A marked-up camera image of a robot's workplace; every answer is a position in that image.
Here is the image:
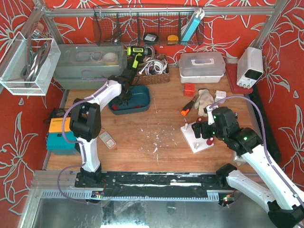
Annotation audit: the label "yellow tape measure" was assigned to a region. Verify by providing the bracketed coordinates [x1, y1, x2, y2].
[167, 35, 179, 46]

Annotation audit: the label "clear acrylic box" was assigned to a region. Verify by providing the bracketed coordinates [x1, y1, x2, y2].
[0, 32, 61, 96]

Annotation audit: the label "black wire basket shelf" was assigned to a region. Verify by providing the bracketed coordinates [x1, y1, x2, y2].
[93, 4, 204, 46]

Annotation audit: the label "wicker basket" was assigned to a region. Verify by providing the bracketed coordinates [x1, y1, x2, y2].
[132, 54, 170, 86]

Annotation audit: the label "green yellow cordless drill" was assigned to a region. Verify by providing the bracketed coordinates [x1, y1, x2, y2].
[126, 46, 152, 70]

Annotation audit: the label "white peg base plate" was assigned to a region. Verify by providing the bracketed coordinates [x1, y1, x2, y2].
[180, 123, 214, 153]

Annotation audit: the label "white cotton work glove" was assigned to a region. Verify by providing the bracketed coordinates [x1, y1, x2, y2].
[194, 89, 214, 117]

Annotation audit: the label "orange cube power socket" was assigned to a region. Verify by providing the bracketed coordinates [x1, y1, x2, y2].
[183, 83, 195, 97]

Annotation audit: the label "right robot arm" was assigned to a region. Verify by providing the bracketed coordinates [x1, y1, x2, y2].
[192, 105, 304, 228]

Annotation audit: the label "white cube power socket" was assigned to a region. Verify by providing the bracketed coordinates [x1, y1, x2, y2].
[214, 90, 227, 103]

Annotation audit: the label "blue white book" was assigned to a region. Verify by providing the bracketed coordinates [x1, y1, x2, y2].
[180, 8, 205, 45]

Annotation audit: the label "black tape measure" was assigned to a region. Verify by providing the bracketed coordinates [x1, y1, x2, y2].
[143, 33, 159, 46]

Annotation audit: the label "white plastic storage box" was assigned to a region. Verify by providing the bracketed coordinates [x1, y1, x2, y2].
[179, 52, 226, 84]

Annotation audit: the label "orange teal device box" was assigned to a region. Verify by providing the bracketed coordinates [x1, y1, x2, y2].
[47, 117, 79, 155]

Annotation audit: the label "white box with warning label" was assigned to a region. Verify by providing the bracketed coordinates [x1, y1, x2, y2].
[99, 131, 117, 149]

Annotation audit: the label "orange black screwdriver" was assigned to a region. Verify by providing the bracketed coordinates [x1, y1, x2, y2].
[180, 95, 198, 116]

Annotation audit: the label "grey plastic storage box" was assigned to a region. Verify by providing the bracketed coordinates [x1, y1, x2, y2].
[53, 44, 127, 90]

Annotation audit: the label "white coiled cable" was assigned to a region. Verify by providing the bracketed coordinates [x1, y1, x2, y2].
[140, 59, 168, 76]

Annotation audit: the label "white power supply unit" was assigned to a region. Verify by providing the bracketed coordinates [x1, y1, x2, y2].
[236, 47, 264, 89]

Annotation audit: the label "teal plastic tray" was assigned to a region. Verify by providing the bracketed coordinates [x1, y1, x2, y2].
[108, 85, 151, 115]

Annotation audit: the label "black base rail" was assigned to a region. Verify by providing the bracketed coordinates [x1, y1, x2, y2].
[75, 171, 233, 198]

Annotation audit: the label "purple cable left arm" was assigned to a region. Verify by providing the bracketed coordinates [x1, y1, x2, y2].
[57, 69, 110, 205]

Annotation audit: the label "red tray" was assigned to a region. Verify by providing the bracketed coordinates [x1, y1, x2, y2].
[226, 64, 253, 94]

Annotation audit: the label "grey cables in acrylic box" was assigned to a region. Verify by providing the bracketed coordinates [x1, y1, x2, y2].
[20, 35, 51, 87]

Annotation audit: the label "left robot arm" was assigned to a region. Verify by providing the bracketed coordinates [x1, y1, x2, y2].
[70, 69, 136, 175]

